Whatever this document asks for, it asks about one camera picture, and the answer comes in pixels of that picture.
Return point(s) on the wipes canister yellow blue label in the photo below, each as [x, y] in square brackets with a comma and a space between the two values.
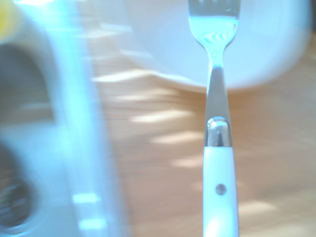
[6, 17]

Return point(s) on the white plate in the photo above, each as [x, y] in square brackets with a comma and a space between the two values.
[168, 37]

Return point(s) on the metal drain strainer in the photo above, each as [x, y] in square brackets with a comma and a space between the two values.
[12, 202]

